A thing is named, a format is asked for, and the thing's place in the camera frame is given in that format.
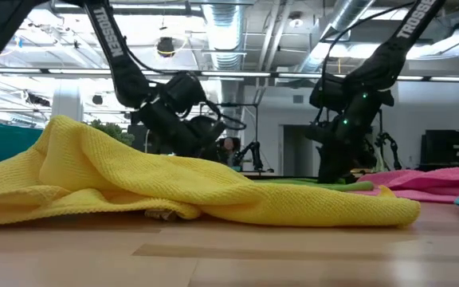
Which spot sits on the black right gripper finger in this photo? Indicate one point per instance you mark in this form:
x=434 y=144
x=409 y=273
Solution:
x=327 y=167
x=343 y=167

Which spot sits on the green microfiber towel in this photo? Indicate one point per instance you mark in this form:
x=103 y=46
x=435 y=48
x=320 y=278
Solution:
x=325 y=185

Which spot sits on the yellow microfiber towel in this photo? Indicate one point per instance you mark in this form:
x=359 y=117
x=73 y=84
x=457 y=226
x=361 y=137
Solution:
x=173 y=183

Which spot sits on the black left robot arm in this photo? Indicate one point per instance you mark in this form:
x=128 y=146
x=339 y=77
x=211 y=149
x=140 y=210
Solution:
x=114 y=60

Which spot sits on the background black robot arm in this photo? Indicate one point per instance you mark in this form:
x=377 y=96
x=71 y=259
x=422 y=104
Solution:
x=389 y=147
x=253 y=153

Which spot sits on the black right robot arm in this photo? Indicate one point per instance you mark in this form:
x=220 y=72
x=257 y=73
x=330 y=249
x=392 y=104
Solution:
x=397 y=40

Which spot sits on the pink microfiber towel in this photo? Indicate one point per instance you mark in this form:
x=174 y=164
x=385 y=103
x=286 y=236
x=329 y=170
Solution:
x=432 y=181

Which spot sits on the black background monitor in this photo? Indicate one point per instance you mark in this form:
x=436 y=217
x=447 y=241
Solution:
x=136 y=137

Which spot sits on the person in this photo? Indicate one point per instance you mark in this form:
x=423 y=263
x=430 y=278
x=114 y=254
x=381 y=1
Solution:
x=228 y=147

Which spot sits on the green artificial plant ball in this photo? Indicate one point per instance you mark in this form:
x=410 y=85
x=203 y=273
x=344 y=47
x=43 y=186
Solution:
x=114 y=131

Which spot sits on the black background cabinet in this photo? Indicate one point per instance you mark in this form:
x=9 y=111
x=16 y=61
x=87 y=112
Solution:
x=450 y=149

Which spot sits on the teal plastic bin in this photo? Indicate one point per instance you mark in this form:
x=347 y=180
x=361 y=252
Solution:
x=2 y=143

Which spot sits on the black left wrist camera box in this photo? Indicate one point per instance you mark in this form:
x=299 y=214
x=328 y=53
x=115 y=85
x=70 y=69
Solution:
x=181 y=93

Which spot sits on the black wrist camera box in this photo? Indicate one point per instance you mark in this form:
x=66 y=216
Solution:
x=181 y=93
x=327 y=93

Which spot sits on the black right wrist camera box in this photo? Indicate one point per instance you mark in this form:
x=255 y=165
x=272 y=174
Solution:
x=327 y=93

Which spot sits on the black aluminium table frame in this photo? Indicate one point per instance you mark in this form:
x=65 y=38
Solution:
x=285 y=177

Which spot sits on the silver ceiling air duct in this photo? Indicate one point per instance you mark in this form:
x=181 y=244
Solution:
x=221 y=32

